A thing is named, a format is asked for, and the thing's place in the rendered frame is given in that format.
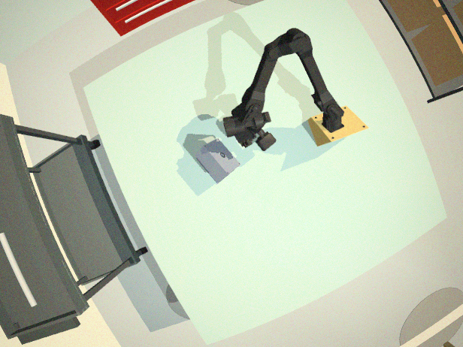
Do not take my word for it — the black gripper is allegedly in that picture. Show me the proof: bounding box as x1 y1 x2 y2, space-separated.
231 104 276 151

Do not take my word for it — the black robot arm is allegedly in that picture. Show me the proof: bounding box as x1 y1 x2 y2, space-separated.
223 28 344 148

